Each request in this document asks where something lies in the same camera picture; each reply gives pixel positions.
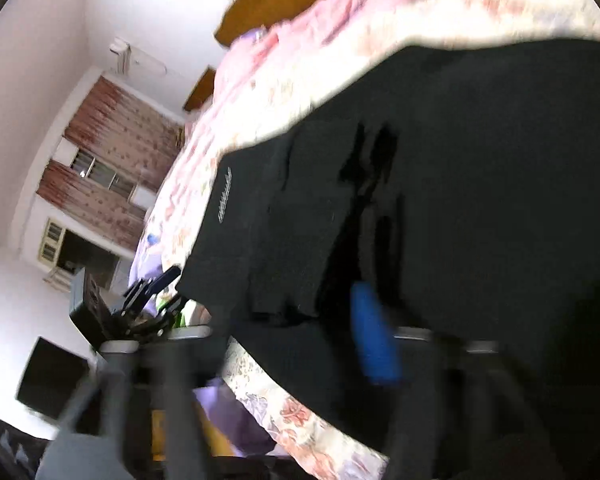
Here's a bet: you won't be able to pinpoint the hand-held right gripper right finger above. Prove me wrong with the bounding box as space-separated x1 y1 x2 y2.
349 282 561 480

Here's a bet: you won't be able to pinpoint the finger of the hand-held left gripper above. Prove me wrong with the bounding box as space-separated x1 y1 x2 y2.
129 295 185 337
122 266 182 312

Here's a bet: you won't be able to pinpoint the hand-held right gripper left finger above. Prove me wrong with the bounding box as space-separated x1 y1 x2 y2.
35 327 216 480

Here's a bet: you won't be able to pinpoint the black pants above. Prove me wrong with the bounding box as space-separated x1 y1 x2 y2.
175 40 600 480

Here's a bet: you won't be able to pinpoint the green cloth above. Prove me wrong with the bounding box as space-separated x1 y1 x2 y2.
171 294 202 329

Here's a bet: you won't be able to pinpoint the purple cloth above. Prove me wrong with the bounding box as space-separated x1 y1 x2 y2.
129 242 282 457

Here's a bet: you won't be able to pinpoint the black television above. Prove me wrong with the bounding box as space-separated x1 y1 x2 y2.
16 336 92 417

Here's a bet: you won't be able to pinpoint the window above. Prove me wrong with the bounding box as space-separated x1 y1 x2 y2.
70 147 137 202

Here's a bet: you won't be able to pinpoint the red patterned curtain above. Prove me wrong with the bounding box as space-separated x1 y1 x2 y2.
36 75 187 257

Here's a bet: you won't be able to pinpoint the small wooden nightstand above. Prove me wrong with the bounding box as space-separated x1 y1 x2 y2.
182 66 217 112

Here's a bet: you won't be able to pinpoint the floral bed sheet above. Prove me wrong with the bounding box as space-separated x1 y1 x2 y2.
139 0 600 480

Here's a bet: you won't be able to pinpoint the white air conditioner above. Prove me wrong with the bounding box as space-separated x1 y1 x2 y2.
108 36 169 79

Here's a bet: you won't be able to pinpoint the pink quilt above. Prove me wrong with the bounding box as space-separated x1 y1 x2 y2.
180 0 422 128

